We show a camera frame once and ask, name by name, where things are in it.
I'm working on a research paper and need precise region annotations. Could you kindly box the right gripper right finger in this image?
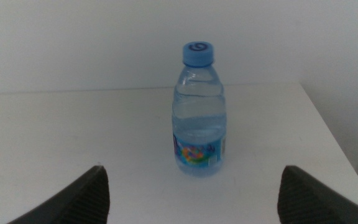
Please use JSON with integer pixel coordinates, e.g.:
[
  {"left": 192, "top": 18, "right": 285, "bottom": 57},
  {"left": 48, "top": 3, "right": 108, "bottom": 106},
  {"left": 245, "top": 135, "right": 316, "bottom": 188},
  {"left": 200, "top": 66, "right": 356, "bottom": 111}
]
[{"left": 277, "top": 165, "right": 358, "bottom": 224}]

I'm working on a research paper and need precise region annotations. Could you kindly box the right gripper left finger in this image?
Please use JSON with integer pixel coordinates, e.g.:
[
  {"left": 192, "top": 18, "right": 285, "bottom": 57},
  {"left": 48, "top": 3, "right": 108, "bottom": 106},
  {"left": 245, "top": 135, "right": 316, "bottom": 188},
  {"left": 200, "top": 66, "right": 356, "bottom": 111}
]
[{"left": 6, "top": 165, "right": 111, "bottom": 224}]

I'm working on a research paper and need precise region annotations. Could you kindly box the water bottle blue cap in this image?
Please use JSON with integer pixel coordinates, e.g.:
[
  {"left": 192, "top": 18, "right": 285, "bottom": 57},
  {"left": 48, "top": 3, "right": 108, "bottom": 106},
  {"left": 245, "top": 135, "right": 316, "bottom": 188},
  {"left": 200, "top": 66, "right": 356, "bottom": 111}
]
[{"left": 172, "top": 41, "right": 228, "bottom": 178}]

